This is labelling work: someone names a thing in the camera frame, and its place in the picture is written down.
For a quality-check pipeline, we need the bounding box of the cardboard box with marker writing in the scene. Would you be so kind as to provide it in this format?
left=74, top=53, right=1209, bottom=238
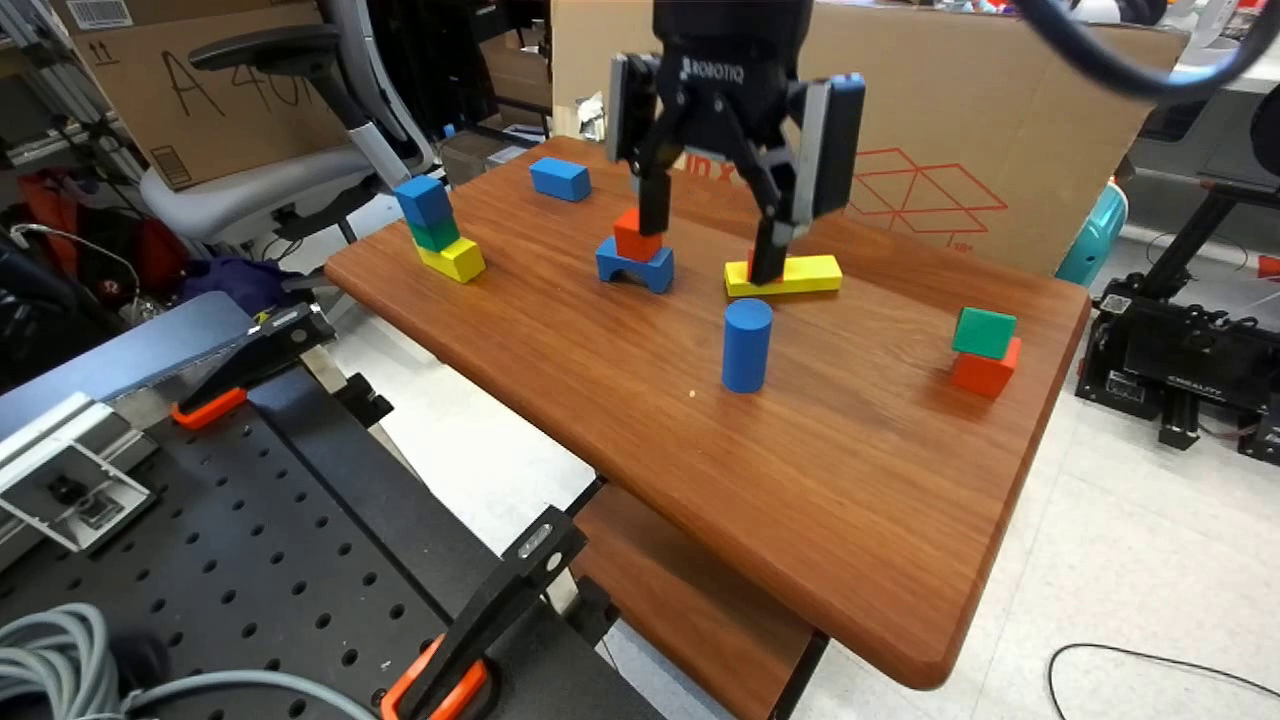
left=54, top=0, right=357, bottom=191

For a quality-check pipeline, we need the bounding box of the wooden table lower shelf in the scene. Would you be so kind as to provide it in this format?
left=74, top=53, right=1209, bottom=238
left=571, top=479, right=832, bottom=720

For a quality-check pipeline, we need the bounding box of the blue rectangular block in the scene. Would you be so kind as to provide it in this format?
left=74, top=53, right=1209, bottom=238
left=528, top=154, right=597, bottom=208

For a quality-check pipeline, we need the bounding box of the grey coiled cable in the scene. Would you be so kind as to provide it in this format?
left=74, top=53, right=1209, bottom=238
left=0, top=601, right=375, bottom=720

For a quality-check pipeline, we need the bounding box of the grey office chair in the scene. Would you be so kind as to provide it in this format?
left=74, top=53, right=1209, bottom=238
left=136, top=0, right=443, bottom=246

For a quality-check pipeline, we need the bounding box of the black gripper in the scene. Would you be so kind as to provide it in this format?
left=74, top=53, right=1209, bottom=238
left=636, top=44, right=818, bottom=287

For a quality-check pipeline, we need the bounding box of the light green cube block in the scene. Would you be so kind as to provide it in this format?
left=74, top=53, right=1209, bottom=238
left=948, top=305, right=1022, bottom=365

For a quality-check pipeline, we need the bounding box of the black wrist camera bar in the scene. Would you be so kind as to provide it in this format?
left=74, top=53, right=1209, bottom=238
left=608, top=53, right=873, bottom=221

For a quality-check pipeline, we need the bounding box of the blue cube block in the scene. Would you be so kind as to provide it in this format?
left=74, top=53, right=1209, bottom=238
left=391, top=170, right=455, bottom=231

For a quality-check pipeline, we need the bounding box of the orange block under green cube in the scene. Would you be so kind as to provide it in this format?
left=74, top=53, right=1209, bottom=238
left=948, top=331, right=1028, bottom=403

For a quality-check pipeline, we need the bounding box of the black clamp with orange handle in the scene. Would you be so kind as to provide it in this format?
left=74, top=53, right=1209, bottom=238
left=167, top=301, right=342, bottom=431
left=375, top=503, right=594, bottom=720

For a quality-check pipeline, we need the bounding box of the blue cylindrical block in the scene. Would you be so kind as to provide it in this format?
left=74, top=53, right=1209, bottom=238
left=721, top=295, right=782, bottom=395

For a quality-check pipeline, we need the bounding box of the purple cloth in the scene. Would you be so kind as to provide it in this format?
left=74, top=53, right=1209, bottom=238
left=178, top=250, right=293, bottom=321

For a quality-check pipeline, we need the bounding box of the black perforated breadboard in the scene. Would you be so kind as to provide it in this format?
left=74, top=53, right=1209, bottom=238
left=0, top=365, right=656, bottom=720

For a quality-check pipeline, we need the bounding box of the dark green cube block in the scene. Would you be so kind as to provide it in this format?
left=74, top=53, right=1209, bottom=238
left=410, top=211, right=466, bottom=256

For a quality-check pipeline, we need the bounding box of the aluminium bracket plate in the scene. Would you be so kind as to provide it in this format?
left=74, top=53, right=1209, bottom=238
left=0, top=395, right=160, bottom=556

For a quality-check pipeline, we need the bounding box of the blue grey metal panel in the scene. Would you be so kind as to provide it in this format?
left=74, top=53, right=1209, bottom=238
left=0, top=287, right=258, bottom=445

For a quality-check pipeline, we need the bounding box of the yellow long flat block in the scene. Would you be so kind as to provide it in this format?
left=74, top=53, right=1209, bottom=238
left=721, top=250, right=848, bottom=305

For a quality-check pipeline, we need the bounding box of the black equipment on floor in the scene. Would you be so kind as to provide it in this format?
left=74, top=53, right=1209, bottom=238
left=1076, top=271, right=1280, bottom=467

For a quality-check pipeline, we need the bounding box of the thin black floor cable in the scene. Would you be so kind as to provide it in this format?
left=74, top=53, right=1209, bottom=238
left=1046, top=639, right=1280, bottom=720

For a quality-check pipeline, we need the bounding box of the large cardboard panel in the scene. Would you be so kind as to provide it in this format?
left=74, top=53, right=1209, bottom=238
left=548, top=0, right=1194, bottom=280

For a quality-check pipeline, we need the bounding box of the teal plastic object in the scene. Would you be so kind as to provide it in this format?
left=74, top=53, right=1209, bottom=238
left=1057, top=177, right=1133, bottom=292

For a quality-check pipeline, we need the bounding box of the blue arch block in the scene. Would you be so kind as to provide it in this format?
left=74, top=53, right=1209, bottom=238
left=594, top=231, right=682, bottom=295

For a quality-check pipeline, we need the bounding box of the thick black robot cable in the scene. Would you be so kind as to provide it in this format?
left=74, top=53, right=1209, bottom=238
left=1011, top=0, right=1280, bottom=105

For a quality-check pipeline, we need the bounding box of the yellow short block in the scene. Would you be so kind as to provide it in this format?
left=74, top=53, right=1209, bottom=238
left=414, top=231, right=492, bottom=287

